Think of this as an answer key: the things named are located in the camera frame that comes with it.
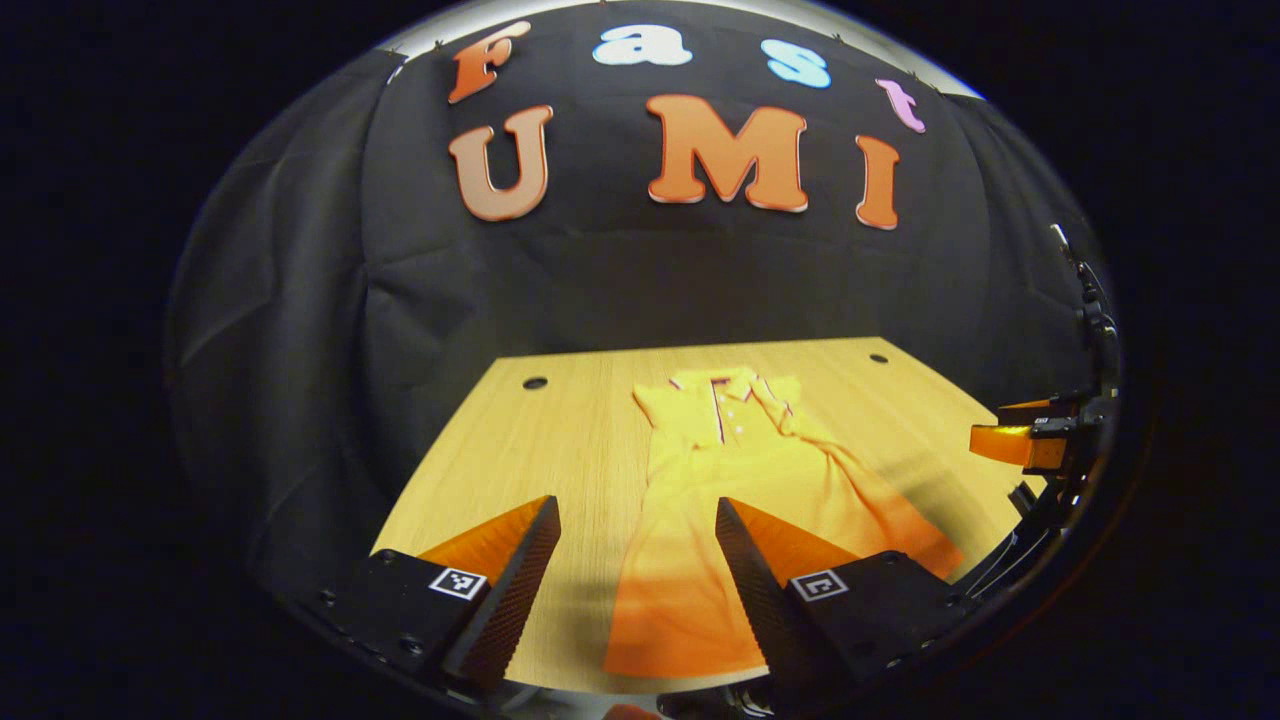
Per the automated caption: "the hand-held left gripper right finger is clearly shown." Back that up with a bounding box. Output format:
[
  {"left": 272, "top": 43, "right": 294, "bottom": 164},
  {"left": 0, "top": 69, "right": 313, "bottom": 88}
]
[{"left": 714, "top": 496, "right": 983, "bottom": 706}]

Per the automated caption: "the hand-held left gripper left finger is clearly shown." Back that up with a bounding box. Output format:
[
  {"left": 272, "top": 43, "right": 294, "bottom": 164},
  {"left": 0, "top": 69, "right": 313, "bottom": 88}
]
[{"left": 316, "top": 494, "right": 563, "bottom": 691}]

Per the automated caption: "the orange T-shirt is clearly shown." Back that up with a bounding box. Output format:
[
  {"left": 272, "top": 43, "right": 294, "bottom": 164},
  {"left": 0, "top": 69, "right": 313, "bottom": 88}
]
[{"left": 603, "top": 366, "right": 966, "bottom": 681}]

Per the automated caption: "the black backdrop cloth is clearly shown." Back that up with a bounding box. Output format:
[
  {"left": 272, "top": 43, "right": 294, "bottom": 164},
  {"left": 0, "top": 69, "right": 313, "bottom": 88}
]
[{"left": 165, "top": 0, "right": 1111, "bottom": 601}]

